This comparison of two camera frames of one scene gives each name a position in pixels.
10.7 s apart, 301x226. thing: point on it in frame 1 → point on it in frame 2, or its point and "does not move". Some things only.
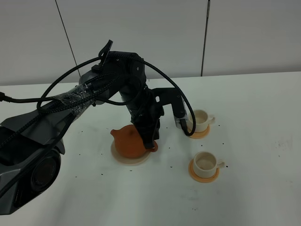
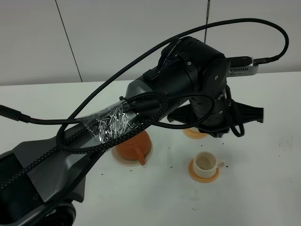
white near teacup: [205, 164] does not move
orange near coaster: [194, 177] does not move
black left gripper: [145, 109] → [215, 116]
